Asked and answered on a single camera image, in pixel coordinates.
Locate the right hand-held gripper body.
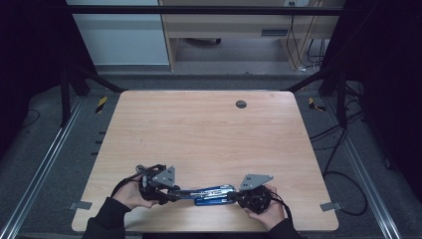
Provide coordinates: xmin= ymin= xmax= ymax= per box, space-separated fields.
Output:
xmin=235 ymin=173 xmax=275 ymax=215

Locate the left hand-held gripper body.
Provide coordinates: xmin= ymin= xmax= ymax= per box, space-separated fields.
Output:
xmin=134 ymin=163 xmax=177 ymax=204

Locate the blue stapler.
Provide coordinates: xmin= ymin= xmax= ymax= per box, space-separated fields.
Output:
xmin=178 ymin=184 xmax=238 ymax=207

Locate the person's right hand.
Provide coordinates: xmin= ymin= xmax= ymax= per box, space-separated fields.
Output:
xmin=243 ymin=184 xmax=287 ymax=232

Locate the person's left hand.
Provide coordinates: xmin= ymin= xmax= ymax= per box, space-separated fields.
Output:
xmin=112 ymin=179 xmax=160 ymax=211

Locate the yellow black striped tape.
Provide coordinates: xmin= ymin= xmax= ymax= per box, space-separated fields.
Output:
xmin=95 ymin=96 xmax=109 ymax=115

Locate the white cabinet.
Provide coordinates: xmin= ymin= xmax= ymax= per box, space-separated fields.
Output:
xmin=66 ymin=0 xmax=171 ymax=67

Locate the black curtain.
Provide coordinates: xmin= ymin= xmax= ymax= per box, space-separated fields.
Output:
xmin=327 ymin=0 xmax=422 ymax=200
xmin=0 ymin=0 xmax=73 ymax=153

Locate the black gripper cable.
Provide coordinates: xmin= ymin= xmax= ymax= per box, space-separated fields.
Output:
xmin=109 ymin=172 xmax=147 ymax=197
xmin=270 ymin=192 xmax=295 ymax=224

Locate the grey table bracket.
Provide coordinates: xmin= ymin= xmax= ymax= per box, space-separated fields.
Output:
xmin=68 ymin=200 xmax=94 ymax=211
xmin=319 ymin=201 xmax=342 ymax=212

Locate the black floor cable loop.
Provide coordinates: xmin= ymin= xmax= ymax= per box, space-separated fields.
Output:
xmin=310 ymin=109 xmax=369 ymax=217

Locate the aluminium floor rail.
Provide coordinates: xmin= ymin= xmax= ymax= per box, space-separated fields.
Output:
xmin=0 ymin=96 xmax=86 ymax=239
xmin=322 ymin=96 xmax=404 ymax=239

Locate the yellow-handled tool right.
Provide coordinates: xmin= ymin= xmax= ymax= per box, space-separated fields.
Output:
xmin=308 ymin=97 xmax=327 ymax=113

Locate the black diagonal frame strut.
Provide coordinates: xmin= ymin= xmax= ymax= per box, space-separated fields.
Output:
xmin=69 ymin=64 xmax=125 ymax=94
xmin=285 ymin=66 xmax=336 ymax=94

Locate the black frame post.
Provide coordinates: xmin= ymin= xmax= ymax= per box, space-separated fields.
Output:
xmin=336 ymin=69 xmax=347 ymax=128
xmin=60 ymin=66 xmax=72 ymax=127

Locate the thin black floor cable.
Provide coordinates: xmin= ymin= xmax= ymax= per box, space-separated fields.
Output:
xmin=19 ymin=109 xmax=42 ymax=129

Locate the black hanging cable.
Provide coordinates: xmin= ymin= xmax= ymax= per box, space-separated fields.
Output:
xmin=287 ymin=3 xmax=302 ymax=69

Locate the black frame crossbar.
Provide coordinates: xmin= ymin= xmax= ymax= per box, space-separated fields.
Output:
xmin=66 ymin=4 xmax=346 ymax=17

